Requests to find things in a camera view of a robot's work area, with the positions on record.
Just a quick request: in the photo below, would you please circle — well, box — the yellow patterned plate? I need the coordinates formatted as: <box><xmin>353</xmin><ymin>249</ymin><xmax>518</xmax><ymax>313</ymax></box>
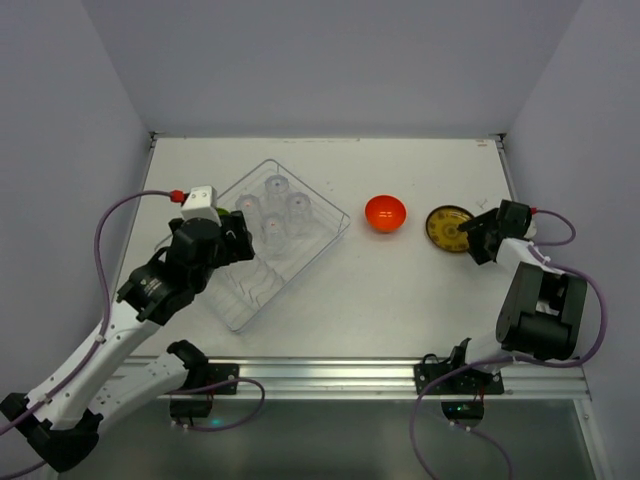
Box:
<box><xmin>425</xmin><ymin>205</ymin><xmax>474</xmax><ymax>254</ymax></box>

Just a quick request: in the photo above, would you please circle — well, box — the orange bowl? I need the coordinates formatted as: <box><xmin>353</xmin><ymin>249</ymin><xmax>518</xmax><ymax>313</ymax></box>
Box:
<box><xmin>364</xmin><ymin>195</ymin><xmax>407</xmax><ymax>233</ymax></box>

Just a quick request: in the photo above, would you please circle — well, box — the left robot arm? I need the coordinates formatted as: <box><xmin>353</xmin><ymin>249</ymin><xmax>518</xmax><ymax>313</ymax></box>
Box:
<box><xmin>1</xmin><ymin>211</ymin><xmax>255</xmax><ymax>473</ymax></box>

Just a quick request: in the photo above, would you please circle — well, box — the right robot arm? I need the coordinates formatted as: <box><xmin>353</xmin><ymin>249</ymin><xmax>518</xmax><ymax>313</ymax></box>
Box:
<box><xmin>459</xmin><ymin>200</ymin><xmax>587</xmax><ymax>375</ymax></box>

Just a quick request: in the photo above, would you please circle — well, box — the clear glass front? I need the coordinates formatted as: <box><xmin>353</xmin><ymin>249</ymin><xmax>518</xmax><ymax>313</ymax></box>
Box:
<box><xmin>261</xmin><ymin>213</ymin><xmax>288</xmax><ymax>252</ymax></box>

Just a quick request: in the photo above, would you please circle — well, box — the clear glass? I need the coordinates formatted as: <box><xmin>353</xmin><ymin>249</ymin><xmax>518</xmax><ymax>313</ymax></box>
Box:
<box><xmin>235</xmin><ymin>194</ymin><xmax>262</xmax><ymax>234</ymax></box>
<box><xmin>261</xmin><ymin>213</ymin><xmax>288</xmax><ymax>252</ymax></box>
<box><xmin>285</xmin><ymin>192</ymin><xmax>313</xmax><ymax>237</ymax></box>
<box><xmin>264</xmin><ymin>174</ymin><xmax>290</xmax><ymax>213</ymax></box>

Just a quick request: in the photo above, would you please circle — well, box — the clear glass left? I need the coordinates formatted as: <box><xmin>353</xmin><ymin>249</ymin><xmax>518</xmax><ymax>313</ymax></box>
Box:
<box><xmin>235</xmin><ymin>194</ymin><xmax>262</xmax><ymax>234</ymax></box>

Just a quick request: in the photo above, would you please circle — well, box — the clear glass back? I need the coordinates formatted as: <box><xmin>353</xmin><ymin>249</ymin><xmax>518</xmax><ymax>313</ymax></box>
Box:
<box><xmin>264</xmin><ymin>174</ymin><xmax>290</xmax><ymax>213</ymax></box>

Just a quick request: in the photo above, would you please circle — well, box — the clear glass right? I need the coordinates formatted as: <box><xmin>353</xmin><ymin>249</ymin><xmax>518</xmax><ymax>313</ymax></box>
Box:
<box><xmin>285</xmin><ymin>192</ymin><xmax>313</xmax><ymax>237</ymax></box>

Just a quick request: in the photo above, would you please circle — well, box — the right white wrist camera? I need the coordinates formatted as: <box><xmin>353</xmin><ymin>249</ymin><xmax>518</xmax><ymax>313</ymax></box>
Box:
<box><xmin>524</xmin><ymin>208</ymin><xmax>537</xmax><ymax>240</ymax></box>

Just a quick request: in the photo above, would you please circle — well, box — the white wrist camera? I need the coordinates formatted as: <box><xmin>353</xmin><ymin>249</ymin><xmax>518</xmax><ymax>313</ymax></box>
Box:
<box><xmin>181</xmin><ymin>185</ymin><xmax>221</xmax><ymax>225</ymax></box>
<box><xmin>524</xmin><ymin>208</ymin><xmax>537</xmax><ymax>240</ymax></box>

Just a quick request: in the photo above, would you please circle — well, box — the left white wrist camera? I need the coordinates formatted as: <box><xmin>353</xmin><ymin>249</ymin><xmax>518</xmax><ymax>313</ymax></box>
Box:
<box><xmin>181</xmin><ymin>185</ymin><xmax>221</xmax><ymax>225</ymax></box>

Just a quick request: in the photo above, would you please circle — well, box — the clear wire dish rack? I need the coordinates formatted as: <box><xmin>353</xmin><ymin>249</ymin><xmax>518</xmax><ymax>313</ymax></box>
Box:
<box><xmin>194</xmin><ymin>159</ymin><xmax>350</xmax><ymax>333</ymax></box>

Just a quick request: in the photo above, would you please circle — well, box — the aluminium mounting rail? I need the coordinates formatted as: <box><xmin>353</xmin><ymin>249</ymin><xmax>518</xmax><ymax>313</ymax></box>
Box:
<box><xmin>62</xmin><ymin>355</ymin><xmax>594</xmax><ymax>401</ymax></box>

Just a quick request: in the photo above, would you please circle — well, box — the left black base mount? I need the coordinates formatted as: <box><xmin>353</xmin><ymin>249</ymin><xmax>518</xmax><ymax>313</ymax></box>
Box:
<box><xmin>169</xmin><ymin>363</ymin><xmax>239</xmax><ymax>426</ymax></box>

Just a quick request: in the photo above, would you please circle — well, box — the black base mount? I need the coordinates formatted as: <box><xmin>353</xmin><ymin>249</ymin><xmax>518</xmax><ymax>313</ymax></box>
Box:
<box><xmin>413</xmin><ymin>353</ymin><xmax>505</xmax><ymax>427</ymax></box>
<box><xmin>169</xmin><ymin>363</ymin><xmax>239</xmax><ymax>426</ymax></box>

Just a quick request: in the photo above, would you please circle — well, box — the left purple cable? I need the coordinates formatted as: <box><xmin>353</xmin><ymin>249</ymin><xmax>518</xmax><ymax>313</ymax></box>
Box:
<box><xmin>0</xmin><ymin>188</ymin><xmax>266</xmax><ymax>480</ymax></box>

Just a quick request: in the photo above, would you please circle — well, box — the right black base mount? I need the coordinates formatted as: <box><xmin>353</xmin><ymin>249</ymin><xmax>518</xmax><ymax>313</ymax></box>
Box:
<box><xmin>413</xmin><ymin>353</ymin><xmax>505</xmax><ymax>427</ymax></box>

